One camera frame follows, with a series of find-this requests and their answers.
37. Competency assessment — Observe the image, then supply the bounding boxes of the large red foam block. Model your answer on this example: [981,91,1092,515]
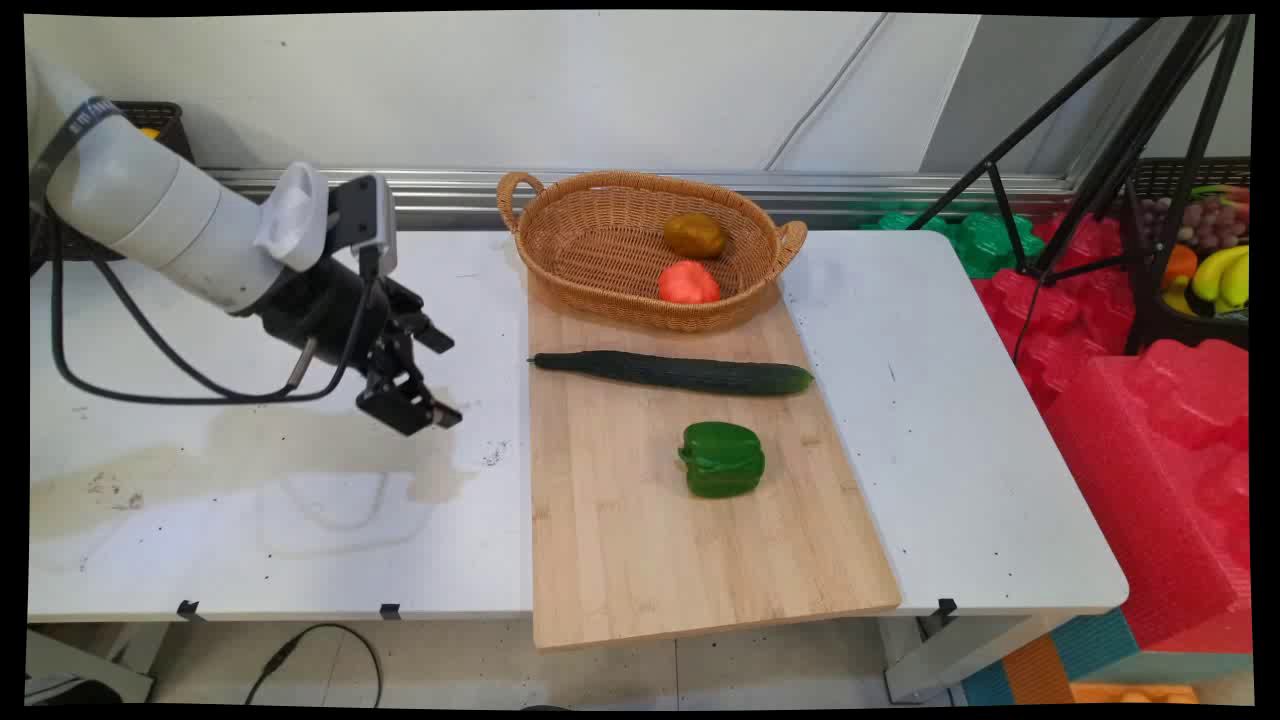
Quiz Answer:
[1043,339,1254,653]

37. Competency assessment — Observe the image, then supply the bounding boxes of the black fruit basket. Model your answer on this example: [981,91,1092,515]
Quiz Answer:
[1122,157,1252,353]

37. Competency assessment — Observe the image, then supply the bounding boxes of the black floor cable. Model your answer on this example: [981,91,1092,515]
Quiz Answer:
[244,623,387,708]

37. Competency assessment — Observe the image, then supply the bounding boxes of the purple grapes bunch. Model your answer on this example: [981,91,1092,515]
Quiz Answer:
[1140,195,1251,252]

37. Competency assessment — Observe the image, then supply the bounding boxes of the dark green cucumber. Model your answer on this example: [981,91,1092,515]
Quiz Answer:
[529,351,815,397]

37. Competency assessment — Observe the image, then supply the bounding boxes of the brown-yellow pear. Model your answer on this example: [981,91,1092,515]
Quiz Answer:
[663,212,728,259]

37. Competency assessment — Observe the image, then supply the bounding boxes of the teal and orange block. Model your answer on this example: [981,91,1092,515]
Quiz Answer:
[958,606,1143,707]

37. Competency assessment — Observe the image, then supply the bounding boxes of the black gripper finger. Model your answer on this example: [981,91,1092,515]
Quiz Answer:
[356,335,464,438]
[384,282,457,355]

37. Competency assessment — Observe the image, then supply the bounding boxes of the woven wicker basket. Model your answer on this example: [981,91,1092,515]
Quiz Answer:
[497,170,808,334]

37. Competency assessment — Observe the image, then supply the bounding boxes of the red tomato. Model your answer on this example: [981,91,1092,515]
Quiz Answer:
[658,261,721,305]

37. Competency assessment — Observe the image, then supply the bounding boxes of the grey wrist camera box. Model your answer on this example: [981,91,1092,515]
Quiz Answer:
[328,174,399,278]

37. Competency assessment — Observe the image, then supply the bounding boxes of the small red foam block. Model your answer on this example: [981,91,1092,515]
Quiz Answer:
[973,213,1138,413]

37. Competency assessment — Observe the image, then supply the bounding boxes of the green bell pepper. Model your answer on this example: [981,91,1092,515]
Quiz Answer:
[678,421,767,499]

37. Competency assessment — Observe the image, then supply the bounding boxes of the wooden cutting board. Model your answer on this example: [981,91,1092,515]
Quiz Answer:
[526,272,903,653]

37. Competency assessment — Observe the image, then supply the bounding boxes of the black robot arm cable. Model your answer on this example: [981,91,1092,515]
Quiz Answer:
[28,95,383,406]

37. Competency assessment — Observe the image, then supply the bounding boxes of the aluminium rail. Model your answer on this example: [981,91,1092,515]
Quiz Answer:
[195,167,1078,232]

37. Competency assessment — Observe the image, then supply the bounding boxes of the yellow bananas bunch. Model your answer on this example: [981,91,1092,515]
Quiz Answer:
[1185,245,1251,317]

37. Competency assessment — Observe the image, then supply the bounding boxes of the black tripod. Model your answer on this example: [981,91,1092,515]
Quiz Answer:
[905,15,1251,288]

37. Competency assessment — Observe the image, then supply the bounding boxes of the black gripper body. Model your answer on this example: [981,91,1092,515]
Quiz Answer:
[255,255,403,374]

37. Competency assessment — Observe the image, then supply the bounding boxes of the black plastic basket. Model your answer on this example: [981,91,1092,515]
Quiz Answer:
[28,100,197,266]

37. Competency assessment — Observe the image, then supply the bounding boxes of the green foam block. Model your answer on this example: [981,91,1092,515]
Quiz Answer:
[863,205,1047,280]

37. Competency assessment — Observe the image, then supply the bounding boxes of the thin black tripod cable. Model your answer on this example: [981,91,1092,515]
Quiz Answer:
[1011,278,1047,363]

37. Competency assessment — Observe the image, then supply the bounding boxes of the white table leg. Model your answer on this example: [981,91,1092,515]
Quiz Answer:
[878,612,1053,703]

